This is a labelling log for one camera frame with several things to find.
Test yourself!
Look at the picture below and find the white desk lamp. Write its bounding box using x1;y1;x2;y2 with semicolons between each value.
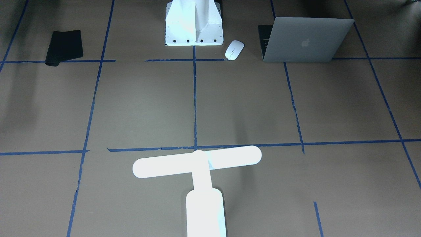
132;145;262;237

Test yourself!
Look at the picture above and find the white computer mouse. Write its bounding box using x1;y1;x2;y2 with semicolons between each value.
225;39;245;61

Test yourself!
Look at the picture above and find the black mouse pad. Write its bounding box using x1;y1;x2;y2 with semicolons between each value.
45;30;83;66

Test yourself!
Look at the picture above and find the silver laptop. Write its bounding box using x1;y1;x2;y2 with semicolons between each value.
258;17;354;63

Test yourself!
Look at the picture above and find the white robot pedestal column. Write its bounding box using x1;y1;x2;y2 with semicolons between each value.
164;0;224;46

